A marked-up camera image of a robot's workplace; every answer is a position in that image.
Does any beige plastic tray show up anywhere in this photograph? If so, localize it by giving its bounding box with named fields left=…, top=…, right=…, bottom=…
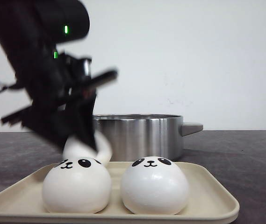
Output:
left=0, top=161, right=239, bottom=224

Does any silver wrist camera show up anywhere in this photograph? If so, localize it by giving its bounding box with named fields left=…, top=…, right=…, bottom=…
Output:
left=77, top=57, right=92, bottom=79

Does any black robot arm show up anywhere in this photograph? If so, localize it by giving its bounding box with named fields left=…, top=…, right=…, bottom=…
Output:
left=0, top=0, right=117, bottom=151

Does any panda bun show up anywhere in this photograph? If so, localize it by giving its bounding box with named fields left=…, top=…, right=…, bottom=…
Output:
left=62, top=131, right=113, bottom=167
left=120, top=156, right=190, bottom=215
left=42, top=157, right=112, bottom=213

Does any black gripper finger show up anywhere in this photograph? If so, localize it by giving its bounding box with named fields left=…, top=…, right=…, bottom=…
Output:
left=29, top=111, right=76, bottom=149
left=60, top=90, right=97, bottom=152

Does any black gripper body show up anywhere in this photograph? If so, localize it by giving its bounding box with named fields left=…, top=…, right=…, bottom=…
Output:
left=1, top=52, right=118, bottom=129

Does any stainless steel steamer pot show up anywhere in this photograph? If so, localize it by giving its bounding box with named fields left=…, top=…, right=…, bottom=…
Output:
left=93, top=114, right=203, bottom=161

